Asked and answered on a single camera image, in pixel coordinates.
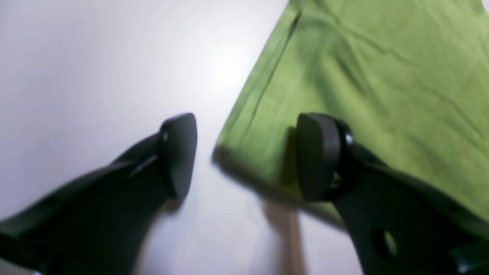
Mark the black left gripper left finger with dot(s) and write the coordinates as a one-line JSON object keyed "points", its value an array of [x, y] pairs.
{"points": [[96, 224]]}

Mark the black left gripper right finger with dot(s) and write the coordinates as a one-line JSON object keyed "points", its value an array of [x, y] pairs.
{"points": [[399, 225]]}

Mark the green T-shirt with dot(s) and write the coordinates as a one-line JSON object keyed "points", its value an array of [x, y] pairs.
{"points": [[410, 77]]}

